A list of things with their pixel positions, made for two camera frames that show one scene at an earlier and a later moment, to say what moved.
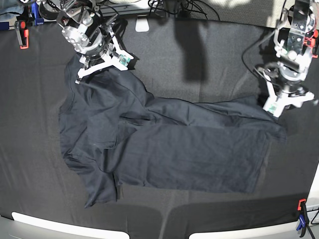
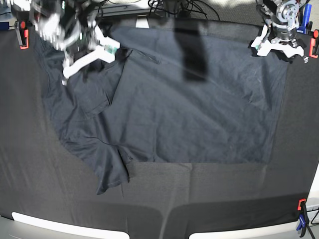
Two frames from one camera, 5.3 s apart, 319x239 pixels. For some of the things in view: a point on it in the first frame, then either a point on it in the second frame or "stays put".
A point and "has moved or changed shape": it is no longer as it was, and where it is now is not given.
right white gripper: [274, 104] -> [264, 47]
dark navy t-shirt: [114, 131] has moved or changed shape
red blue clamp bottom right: [303, 218] stays put
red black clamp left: [23, 34] stays put
